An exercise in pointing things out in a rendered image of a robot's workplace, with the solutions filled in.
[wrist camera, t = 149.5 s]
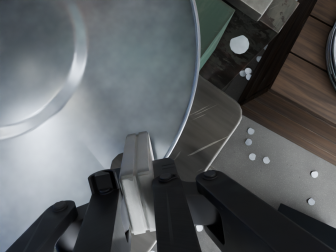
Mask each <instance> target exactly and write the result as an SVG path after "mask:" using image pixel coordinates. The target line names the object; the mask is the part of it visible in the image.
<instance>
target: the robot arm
mask: <svg viewBox="0 0 336 252"><path fill-rule="evenodd" d="M87 179H88V182H89V186H90V190H91V194H92V195H91V198H90V201H89V202H88V203H86V204H84V205H81V206H78V207H76V204H75V202H74V201H72V200H61V201H59V202H56V203H55V204H53V205H51V206H50V207H49V208H47V209H46V210H45V211H44V212H43V213H42V214H41V215H40V216H39V217H38V218H37V219H36V220H35V222H34V223H33V224H32V225H31V226H30V227H29V228H28V229H27V230H26V231H25V232H24V233H23V234H22V235H21V236H20V237H19V238H18V239H17V240H16V241H15V242H14V243H13V244H12V245H11V246H10V247H9V248H8V249H7V250H6V251H5V252H55V248H56V251H57V252H131V239H132V236H131V233H134V235H138V234H143V233H145V232H146V231H147V230H150V232H153V231H156V244H157V252H202V250H201V247H200V243H199V240H198V237H197V233H196V230H195V226H203V227H204V230H205V232H206V233H207V235H208V236H209V237H210V238H211V239H212V241H213V242H214V243H215V244H216V246H217V247H218V248H219V249H220V250H221V252H336V251H335V250H334V249H332V248H331V247H329V246H328V245H326V244H325V243H324V242H322V241H321V240H319V239H318V238H316V237H315V236H314V235H312V234H311V233H309V232H308V231H306V230H305V229H304V228H302V227H301V226H299V225H298V224H296V223H295V222H294V221H292V220H291V219H289V218H288V217H286V216H285V215H284V214H282V213H281V212H279V211H278V210H276V209H275V208H273V207H272V206H271V205H269V204H268V203H266V202H265V201H263V200H262V199H261V198H259V197H258V196H256V195H255V194H253V193H252V192H251V191H249V190H248V189H246V188H245V187H243V186H242V185H241V184H239V183H238V182H236V181H235V180H233V179H232V178H231V177H229V176H228V175H226V174H225V173H223V172H221V171H218V170H207V171H204V172H202V173H200V174H198V175H197V176H196V178H195V179H196V181H184V180H181V178H180V176H179V175H178V172H177V168H176V165H175V162H174V159H172V158H170V157H167V158H162V159H157V160H154V156H153V151H152V146H151V141H150V136H149V133H148V132H147V131H143V132H139V133H138V134H136V133H133V134H128V135H127V136H126V139H125V144H124V150H123V156H122V162H121V167H119V168H114V169H104V170H100V171H97V172H95V173H93V174H91V175H90V176H89V177H88V178H87ZM129 226H130V228H129ZM130 229H131V232H130Z"/></svg>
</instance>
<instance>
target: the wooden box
mask: <svg viewBox="0 0 336 252"><path fill-rule="evenodd" d="M297 2H299V5H298V6H297V8H296V9H295V11H294V12H293V13H292V15H291V16H290V18H289V19H288V21H287V22H286V23H285V25H284V26H283V28H282V29H281V30H280V32H279V33H278V34H277V35H276V36H275V37H274V38H273V39H272V40H271V41H270V42H269V44H268V46H267V48H266V50H265V51H264V53H263V55H262V57H261V59H260V61H259V63H258V64H257V66H256V68H255V70H254V72H253V74H252V76H251V77H250V79H249V81H248V83H247V85H246V87H245V88H244V90H243V92H242V94H241V96H240V98H239V100H238V101H237V102H238V103H239V104H240V107H241V109H242V115H243V116H245V117H247V118H249V119H251V120H253V121H254V122H256V123H258V124H260V125H262V126H263V127H265V128H267V129H269V130H271V131H273V132H274V133H276V134H278V135H280V136H282V137H284V138H285V139H287V140H289V141H291V142H293V143H294V144H296V145H298V146H300V147H302V148H304V149H305V150H307V151H309V152H311V153H313V154H314V155H316V156H318V157H320V158H322V159H324V160H325V161H327V162H329V163H331V164H333V165H334V166H336V90H335V89H334V87H333V85H332V83H331V80H330V78H329V75H328V71H327V66H326V44H327V40H328V36H329V33H330V31H331V28H333V26H334V23H335V21H336V0H297Z"/></svg>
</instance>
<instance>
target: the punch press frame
mask: <svg viewBox="0 0 336 252"><path fill-rule="evenodd" d="M195 3H196V7H197V13H198V19H199V28H200V66H199V71H200V70H201V68H202V67H203V65H204V64H205V63H206V61H207V60H208V59H209V57H210V56H211V54H212V53H213V52H214V50H215V49H216V47H217V45H218V43H219V41H220V39H221V37H222V35H223V33H224V31H225V29H226V27H227V25H228V24H229V22H230V20H231V18H232V16H233V14H234V12H235V9H233V8H232V7H231V6H229V5H228V4H226V3H225V2H223V1H222V0H195Z"/></svg>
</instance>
